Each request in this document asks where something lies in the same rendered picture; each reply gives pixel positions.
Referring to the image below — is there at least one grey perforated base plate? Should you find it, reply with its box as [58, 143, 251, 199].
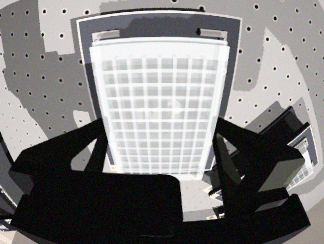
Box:
[0, 0, 324, 221]

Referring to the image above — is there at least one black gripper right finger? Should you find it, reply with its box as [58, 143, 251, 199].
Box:
[212, 117, 305, 217]

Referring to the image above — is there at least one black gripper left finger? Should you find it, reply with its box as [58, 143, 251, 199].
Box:
[15, 117, 108, 172]

